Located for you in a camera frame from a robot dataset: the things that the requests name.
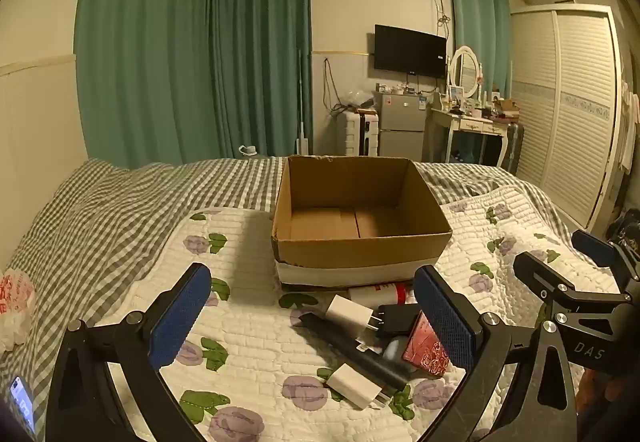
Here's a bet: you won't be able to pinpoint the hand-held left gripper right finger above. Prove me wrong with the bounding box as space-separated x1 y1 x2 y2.
413 265 583 442

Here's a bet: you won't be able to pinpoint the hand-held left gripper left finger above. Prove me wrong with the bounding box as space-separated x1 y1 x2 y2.
45 263 213 442

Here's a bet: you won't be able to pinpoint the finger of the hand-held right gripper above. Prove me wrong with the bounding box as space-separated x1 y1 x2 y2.
571 229 622 269
513 251 633 316

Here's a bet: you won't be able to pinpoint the red patterned box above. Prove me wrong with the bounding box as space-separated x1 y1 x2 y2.
401 311 453 378

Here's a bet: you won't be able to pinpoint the black charger plug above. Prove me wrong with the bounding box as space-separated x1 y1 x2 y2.
375 303 421 339

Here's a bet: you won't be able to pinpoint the light blue earbuds case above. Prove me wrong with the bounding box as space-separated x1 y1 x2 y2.
382 336 408 361

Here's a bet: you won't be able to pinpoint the white bottle with red cap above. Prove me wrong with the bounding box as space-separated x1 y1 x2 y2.
348 283 409 309

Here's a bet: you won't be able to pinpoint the white charger plug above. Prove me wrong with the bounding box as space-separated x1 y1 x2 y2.
325 295 374 341
327 362 391 410

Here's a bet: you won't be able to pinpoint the black cylindrical device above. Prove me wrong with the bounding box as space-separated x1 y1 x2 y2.
291 309 411 391

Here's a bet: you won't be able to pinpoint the brown cardboard box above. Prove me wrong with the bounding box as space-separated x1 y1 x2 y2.
271 155 454 291

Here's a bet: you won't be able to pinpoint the white floral quilt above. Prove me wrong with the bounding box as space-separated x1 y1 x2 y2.
107 185 626 442

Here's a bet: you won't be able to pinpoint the grey checked bed sheet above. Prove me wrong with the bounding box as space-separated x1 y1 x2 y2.
0 156 551 423

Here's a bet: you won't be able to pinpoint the white slatted wardrobe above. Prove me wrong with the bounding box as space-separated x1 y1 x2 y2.
510 2 627 234

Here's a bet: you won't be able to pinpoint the dark suitcase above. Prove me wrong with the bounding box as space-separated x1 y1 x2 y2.
500 122 525 176

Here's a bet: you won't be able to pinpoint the hanging white clothes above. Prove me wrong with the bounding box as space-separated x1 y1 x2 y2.
619 77 640 173

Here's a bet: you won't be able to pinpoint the white dressing table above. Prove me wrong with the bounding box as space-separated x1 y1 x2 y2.
425 106 514 168

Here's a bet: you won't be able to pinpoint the red and white plastic bag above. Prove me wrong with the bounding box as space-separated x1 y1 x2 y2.
0 268 36 353

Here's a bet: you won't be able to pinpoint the smartphone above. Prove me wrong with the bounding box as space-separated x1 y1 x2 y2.
9 374 39 436

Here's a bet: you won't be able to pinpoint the grey small fridge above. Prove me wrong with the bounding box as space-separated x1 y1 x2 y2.
375 91 431 161

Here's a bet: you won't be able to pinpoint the white suitcase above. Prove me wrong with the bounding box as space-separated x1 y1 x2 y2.
336 108 379 156

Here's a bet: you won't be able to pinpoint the oval white mirror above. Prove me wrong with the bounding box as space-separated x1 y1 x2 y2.
449 46 484 101

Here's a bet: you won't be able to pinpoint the clear plastic bag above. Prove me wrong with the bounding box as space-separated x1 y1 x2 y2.
345 87 376 110

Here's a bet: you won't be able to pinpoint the pale teal curtain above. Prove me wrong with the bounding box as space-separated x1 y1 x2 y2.
447 0 514 98

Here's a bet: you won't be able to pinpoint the wide green curtain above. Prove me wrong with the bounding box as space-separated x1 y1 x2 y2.
74 0 217 169

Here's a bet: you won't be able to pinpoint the narrow green curtain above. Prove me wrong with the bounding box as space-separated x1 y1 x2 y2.
207 0 314 159

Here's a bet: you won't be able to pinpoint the black wall television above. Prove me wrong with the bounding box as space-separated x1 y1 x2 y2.
374 24 447 79

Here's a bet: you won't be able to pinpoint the hanging wall cable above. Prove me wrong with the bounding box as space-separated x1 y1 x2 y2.
322 57 342 111

